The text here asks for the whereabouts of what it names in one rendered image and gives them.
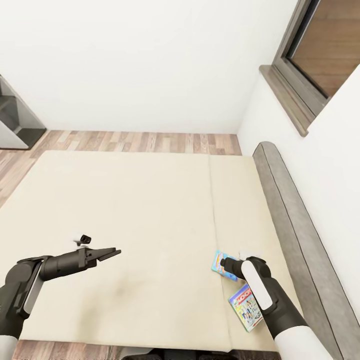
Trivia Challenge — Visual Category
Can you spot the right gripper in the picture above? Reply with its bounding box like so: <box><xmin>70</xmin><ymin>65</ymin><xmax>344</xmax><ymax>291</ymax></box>
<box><xmin>220</xmin><ymin>257</ymin><xmax>243</xmax><ymax>279</ymax></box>

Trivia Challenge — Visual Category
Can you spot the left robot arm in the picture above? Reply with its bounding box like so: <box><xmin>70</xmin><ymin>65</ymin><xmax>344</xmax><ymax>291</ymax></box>
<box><xmin>0</xmin><ymin>232</ymin><xmax>122</xmax><ymax>360</ymax></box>

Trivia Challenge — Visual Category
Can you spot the board game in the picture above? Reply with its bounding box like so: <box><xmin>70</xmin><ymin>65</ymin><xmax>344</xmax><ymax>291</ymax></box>
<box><xmin>228</xmin><ymin>282</ymin><xmax>263</xmax><ymax>332</ymax></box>
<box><xmin>211</xmin><ymin>250</ymin><xmax>238</xmax><ymax>282</ymax></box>

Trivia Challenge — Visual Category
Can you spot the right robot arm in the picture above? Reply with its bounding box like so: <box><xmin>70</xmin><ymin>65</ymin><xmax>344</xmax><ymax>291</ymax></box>
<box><xmin>220</xmin><ymin>249</ymin><xmax>334</xmax><ymax>360</ymax></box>

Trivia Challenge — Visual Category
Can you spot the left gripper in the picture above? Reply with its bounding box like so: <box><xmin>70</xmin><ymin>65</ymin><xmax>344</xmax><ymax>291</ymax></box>
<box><xmin>57</xmin><ymin>247</ymin><xmax>122</xmax><ymax>277</ymax></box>

